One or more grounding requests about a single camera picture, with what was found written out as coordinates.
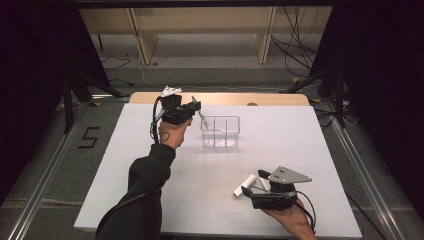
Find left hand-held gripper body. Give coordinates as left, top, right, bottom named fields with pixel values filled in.
left=159, top=85, right=194, bottom=126

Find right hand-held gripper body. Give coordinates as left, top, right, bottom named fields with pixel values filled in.
left=249, top=165, right=313, bottom=212

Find white glue stick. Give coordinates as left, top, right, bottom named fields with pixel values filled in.
left=232, top=173, right=258, bottom=199

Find clear plastic organizer box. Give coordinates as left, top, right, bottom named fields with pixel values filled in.
left=200, top=115, right=241, bottom=149

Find person's left hand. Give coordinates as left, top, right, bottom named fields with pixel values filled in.
left=158, top=117, right=194, bottom=150

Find person's right hand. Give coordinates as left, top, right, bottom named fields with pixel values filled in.
left=262, top=198, right=318, bottom=240

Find beige wooden shelf unit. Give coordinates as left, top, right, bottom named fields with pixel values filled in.
left=79, top=6, right=334, bottom=66

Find black tripod stand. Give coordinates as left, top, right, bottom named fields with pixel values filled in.
left=279, top=65, right=350, bottom=130
left=60, top=70, right=132, bottom=135

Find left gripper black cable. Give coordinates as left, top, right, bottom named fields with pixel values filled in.
left=95, top=95, right=168, bottom=238

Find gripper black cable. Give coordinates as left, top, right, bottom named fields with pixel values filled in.
left=95, top=95, right=168, bottom=238
left=294, top=189, right=318, bottom=233

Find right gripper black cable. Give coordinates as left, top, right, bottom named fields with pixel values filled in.
left=294, top=189, right=318, bottom=233

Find aluminium floor rail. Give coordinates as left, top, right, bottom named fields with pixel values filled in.
left=323, top=99, right=407, bottom=240
left=6, top=101, right=92, bottom=240

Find thin black floor cable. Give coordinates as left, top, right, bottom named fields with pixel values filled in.
left=344, top=189, right=389, bottom=240

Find bundle of black cables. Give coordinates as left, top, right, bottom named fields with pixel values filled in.
left=269, top=6, right=322, bottom=78

